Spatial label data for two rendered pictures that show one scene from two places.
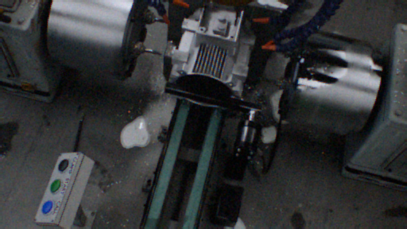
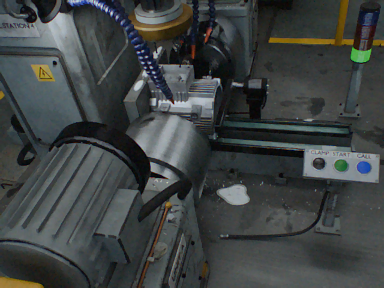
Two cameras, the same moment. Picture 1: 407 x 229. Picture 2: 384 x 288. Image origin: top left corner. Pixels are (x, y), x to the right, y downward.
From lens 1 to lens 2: 1.18 m
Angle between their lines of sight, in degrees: 47
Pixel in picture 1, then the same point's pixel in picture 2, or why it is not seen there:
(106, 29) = (184, 131)
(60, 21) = (174, 165)
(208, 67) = (211, 84)
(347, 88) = (225, 24)
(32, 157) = (273, 274)
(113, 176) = (279, 205)
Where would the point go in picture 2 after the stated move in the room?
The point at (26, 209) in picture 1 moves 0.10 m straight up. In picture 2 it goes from (330, 270) to (335, 249)
